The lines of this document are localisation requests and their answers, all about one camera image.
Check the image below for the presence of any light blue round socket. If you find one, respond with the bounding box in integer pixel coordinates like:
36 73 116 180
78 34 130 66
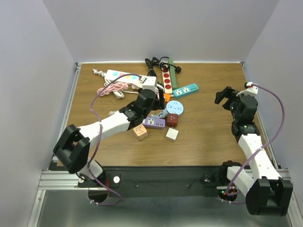
166 100 184 116

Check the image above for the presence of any dark red cube socket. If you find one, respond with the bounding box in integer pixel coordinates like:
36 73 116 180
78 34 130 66
166 113 178 128

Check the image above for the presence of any peach cube socket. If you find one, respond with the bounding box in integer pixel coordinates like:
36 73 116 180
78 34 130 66
133 124 148 141

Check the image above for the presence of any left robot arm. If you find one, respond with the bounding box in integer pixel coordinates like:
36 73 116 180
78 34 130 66
53 89 165 186

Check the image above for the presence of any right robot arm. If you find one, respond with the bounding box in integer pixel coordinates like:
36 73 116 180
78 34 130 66
214 82 293 216

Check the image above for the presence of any orange power strip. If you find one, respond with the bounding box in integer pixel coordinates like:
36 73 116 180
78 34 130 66
163 94 170 102

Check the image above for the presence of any cream red-outlet power strip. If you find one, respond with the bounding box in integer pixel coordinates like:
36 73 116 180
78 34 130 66
160 62 173 95

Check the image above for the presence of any purple power strip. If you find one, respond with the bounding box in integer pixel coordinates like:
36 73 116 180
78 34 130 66
142 117 166 130

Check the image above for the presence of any teal power strip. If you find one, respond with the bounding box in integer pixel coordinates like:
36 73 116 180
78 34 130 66
173 83 199 99

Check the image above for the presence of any green power strip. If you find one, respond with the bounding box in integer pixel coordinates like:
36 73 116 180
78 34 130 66
168 58 178 90

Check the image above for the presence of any white cube adapter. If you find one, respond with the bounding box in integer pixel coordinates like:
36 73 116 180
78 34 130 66
165 128 179 141

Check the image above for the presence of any white multicolour power strip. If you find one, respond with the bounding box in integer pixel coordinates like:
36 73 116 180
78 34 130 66
104 70 142 86

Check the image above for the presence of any light blue socket cable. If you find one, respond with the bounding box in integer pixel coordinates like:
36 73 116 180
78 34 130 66
150 109 169 120

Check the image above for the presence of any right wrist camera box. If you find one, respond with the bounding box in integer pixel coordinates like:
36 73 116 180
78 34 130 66
236 82 258 97

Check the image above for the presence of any black power cable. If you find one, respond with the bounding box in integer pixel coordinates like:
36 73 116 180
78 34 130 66
144 56 183 77

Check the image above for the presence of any white power cable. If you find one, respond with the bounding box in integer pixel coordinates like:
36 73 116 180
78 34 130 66
91 68 140 99

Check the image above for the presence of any pink braided cable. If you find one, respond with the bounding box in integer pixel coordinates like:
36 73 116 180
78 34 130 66
97 82 129 97

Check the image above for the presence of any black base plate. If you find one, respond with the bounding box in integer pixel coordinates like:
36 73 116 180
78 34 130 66
77 166 227 199

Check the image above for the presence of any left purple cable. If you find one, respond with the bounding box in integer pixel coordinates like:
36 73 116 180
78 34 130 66
88 73 146 206

